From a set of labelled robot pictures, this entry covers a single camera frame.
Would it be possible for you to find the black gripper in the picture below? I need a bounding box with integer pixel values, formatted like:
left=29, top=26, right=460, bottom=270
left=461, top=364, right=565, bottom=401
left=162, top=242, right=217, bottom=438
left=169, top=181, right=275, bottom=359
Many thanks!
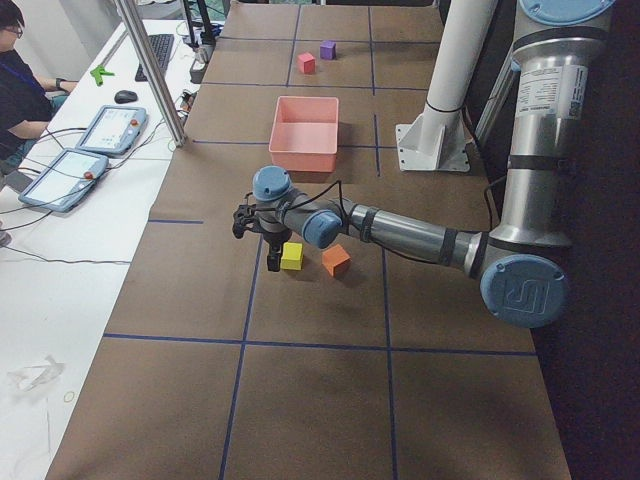
left=263, top=230, right=291, bottom=272

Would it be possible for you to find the yellow foam block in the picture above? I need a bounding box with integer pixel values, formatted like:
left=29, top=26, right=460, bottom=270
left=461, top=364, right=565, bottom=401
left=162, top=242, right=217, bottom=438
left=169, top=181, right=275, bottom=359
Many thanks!
left=280, top=242, right=304, bottom=271

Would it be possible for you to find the red foam block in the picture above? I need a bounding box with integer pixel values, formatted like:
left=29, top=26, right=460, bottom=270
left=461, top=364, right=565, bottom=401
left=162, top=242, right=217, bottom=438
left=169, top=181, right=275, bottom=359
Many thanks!
left=296, top=52, right=316, bottom=75

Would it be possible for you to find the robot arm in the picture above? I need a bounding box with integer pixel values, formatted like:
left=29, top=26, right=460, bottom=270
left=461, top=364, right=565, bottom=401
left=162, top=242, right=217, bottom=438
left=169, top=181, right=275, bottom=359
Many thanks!
left=233, top=1, right=613, bottom=328

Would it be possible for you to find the pink plastic bin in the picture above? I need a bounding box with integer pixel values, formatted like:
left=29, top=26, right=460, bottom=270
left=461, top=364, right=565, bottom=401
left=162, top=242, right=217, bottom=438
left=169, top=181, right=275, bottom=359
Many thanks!
left=269, top=96, right=339, bottom=173

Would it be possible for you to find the orange foam block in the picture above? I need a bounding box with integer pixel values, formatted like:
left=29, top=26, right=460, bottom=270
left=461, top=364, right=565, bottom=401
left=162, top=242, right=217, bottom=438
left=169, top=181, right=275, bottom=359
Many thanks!
left=321, top=244, right=351, bottom=278

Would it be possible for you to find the white mounting column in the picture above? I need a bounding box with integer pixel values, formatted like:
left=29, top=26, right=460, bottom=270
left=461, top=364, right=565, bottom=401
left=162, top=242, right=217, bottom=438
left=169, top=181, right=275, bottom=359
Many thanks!
left=396, top=0, right=498, bottom=173

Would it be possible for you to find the upper teach pendant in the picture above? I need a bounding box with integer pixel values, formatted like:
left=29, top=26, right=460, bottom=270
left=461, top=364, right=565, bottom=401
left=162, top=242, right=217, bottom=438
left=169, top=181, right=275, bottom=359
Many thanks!
left=76, top=105, right=147, bottom=156

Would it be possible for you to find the teach pendant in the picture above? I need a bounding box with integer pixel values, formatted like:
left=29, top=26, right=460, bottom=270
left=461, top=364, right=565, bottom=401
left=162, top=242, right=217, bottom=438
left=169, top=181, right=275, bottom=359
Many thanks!
left=18, top=148, right=109, bottom=213
left=76, top=105, right=147, bottom=156

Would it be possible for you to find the purple foam block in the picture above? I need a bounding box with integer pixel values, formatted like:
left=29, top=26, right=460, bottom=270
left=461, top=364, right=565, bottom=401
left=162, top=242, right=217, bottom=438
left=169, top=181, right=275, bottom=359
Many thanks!
left=320, top=40, right=337, bottom=60

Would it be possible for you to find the black computer mouse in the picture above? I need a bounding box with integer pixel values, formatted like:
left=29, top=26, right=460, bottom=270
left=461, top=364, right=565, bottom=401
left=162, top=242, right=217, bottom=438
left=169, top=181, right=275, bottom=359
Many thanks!
left=114, top=90, right=138, bottom=104

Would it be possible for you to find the lower teach pendant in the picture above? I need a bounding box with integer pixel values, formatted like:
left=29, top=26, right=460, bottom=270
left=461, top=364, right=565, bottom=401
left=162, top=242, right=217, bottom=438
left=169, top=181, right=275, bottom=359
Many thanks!
left=18, top=148, right=109, bottom=213

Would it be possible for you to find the black keyboard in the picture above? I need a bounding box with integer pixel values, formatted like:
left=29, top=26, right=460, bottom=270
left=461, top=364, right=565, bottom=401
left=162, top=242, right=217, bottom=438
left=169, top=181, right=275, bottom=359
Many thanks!
left=148, top=33, right=174, bottom=75

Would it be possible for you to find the green plastic clamp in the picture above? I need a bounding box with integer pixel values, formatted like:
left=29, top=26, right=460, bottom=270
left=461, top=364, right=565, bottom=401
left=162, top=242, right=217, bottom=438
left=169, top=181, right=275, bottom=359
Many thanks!
left=90, top=65, right=114, bottom=86

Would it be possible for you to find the seated person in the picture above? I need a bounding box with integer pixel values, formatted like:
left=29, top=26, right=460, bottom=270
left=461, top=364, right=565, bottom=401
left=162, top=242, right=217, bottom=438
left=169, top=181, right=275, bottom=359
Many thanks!
left=1, top=0, right=77, bottom=173

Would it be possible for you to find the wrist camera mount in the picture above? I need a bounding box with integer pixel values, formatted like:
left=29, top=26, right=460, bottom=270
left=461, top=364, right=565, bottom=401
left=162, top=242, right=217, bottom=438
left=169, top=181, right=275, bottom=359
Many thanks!
left=232, top=204, right=263, bottom=239

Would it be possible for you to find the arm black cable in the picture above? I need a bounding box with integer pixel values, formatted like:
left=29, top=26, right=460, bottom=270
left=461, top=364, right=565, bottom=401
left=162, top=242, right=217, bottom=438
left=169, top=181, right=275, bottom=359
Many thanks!
left=242, top=180, right=506, bottom=264

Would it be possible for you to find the aluminium frame post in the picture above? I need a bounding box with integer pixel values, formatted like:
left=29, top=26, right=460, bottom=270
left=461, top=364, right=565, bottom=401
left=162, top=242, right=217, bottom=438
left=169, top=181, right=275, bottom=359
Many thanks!
left=115, top=0, right=186, bottom=147

